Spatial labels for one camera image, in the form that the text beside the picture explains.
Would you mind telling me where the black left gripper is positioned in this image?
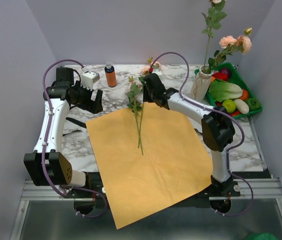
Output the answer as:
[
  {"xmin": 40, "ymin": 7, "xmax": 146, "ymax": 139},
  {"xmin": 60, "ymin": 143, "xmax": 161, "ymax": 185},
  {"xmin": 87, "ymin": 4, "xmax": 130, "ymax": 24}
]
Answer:
[{"xmin": 71, "ymin": 80, "xmax": 103, "ymax": 114}]

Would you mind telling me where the black ribbon with gold text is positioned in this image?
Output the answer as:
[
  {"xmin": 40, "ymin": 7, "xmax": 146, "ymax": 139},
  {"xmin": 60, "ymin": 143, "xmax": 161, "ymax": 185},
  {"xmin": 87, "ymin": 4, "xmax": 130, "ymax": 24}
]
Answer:
[{"xmin": 62, "ymin": 117, "xmax": 87, "ymax": 137}]

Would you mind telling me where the orange wrapping paper sheet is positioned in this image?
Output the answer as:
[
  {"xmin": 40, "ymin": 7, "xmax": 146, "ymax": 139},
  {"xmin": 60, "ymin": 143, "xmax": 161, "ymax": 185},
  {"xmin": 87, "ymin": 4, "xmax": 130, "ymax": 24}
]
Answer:
[{"xmin": 86, "ymin": 103, "xmax": 213, "ymax": 229}]

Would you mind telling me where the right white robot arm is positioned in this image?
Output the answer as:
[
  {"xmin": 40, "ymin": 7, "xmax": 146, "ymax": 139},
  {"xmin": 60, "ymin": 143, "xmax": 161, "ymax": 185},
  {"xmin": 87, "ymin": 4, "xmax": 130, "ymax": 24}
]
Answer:
[{"xmin": 143, "ymin": 73, "xmax": 235, "ymax": 196}]

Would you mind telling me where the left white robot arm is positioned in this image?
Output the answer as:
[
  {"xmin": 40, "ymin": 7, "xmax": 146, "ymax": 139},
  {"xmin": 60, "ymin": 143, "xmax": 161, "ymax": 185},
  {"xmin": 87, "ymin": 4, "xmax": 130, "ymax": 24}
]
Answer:
[{"xmin": 23, "ymin": 67, "xmax": 103, "ymax": 198}]

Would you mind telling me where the white ceramic vase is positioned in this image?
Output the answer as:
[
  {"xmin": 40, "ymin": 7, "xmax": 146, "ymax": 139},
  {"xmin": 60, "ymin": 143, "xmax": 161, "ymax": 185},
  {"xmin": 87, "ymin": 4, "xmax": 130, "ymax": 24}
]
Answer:
[{"xmin": 189, "ymin": 66, "xmax": 213, "ymax": 102}]

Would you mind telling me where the orange spray bottle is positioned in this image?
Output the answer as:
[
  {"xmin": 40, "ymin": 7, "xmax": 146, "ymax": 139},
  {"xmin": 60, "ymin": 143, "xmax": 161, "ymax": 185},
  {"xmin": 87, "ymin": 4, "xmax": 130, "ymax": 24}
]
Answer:
[{"xmin": 104, "ymin": 62, "xmax": 117, "ymax": 88}]

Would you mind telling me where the green lettuce toy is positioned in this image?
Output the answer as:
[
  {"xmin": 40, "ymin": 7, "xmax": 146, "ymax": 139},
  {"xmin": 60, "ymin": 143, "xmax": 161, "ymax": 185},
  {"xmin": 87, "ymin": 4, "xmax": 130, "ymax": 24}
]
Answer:
[{"xmin": 208, "ymin": 79, "xmax": 243, "ymax": 102}]

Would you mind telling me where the red pepper toy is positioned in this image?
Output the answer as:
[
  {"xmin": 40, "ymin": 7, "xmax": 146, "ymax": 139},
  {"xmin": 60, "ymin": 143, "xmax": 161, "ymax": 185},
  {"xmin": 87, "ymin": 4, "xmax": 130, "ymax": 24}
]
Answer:
[{"xmin": 212, "ymin": 72, "xmax": 229, "ymax": 82}]

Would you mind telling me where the purple onion toy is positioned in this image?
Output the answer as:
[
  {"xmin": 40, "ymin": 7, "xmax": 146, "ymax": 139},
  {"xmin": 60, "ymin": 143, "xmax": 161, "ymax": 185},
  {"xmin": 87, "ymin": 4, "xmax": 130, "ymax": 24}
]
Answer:
[{"xmin": 219, "ymin": 67, "xmax": 232, "ymax": 78}]

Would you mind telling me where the green lime toy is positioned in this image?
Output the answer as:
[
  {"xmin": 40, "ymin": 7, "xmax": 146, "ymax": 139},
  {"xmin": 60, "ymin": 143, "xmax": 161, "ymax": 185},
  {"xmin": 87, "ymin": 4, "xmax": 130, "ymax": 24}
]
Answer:
[{"xmin": 222, "ymin": 99, "xmax": 236, "ymax": 114}]

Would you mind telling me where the green plastic tray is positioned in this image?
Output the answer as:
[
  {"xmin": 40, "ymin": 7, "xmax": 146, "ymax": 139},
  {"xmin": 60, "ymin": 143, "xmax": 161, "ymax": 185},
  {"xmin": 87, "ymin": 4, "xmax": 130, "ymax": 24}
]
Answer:
[{"xmin": 205, "ymin": 62, "xmax": 263, "ymax": 119}]

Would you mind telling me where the red tomato toy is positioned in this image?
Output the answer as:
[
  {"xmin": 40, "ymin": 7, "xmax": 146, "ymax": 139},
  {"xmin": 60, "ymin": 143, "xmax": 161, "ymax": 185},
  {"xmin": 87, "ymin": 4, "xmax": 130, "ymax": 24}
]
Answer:
[{"xmin": 216, "ymin": 101, "xmax": 241, "ymax": 117}]

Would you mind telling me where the white radish toy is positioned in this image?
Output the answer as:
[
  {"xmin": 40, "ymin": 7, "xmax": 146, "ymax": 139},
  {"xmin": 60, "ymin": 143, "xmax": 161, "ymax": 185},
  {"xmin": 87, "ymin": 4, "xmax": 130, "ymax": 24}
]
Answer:
[{"xmin": 234, "ymin": 99, "xmax": 250, "ymax": 115}]

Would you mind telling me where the orange fruit toy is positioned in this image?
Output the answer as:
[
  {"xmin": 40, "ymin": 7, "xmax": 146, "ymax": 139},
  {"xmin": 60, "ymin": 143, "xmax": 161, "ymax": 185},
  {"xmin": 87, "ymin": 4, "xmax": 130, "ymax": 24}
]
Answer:
[{"xmin": 240, "ymin": 89, "xmax": 249, "ymax": 101}]

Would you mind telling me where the green pepper toy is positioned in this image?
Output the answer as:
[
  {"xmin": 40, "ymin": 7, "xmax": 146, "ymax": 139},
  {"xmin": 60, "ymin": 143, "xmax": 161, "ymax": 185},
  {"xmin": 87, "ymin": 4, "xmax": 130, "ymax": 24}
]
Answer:
[{"xmin": 245, "ymin": 97, "xmax": 261, "ymax": 111}]

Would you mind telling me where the green cloth object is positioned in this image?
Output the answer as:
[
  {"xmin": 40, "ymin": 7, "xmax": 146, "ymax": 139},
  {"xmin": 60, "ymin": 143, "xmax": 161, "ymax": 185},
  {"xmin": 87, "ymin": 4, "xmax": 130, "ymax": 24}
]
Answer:
[{"xmin": 244, "ymin": 232, "xmax": 278, "ymax": 240}]

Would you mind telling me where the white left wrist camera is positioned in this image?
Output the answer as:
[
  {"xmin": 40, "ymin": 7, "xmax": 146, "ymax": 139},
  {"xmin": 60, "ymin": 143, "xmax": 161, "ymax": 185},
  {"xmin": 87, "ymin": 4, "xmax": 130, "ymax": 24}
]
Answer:
[{"xmin": 81, "ymin": 71, "xmax": 100, "ymax": 90}]

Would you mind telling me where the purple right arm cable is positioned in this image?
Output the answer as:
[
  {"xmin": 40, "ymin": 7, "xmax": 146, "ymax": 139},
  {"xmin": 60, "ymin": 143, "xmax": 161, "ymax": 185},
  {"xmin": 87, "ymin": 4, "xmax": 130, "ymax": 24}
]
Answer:
[{"xmin": 150, "ymin": 51, "xmax": 254, "ymax": 218}]

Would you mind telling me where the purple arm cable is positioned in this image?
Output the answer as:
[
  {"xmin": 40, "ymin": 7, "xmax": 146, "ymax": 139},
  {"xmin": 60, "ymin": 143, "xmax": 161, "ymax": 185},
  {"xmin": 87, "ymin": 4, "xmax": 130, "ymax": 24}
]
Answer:
[
  {"xmin": 42, "ymin": 58, "xmax": 108, "ymax": 219},
  {"xmin": 150, "ymin": 51, "xmax": 254, "ymax": 218}
]

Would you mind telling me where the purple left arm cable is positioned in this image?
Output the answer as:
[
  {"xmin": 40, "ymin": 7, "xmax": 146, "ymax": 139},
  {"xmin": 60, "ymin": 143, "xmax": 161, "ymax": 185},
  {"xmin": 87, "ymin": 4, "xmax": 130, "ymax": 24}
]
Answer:
[{"xmin": 42, "ymin": 58, "xmax": 108, "ymax": 219}]

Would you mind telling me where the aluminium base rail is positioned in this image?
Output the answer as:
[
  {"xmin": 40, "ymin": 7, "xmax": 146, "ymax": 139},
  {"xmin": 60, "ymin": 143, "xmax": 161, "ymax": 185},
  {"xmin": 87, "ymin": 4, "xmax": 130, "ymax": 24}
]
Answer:
[{"xmin": 11, "ymin": 172, "xmax": 282, "ymax": 240}]

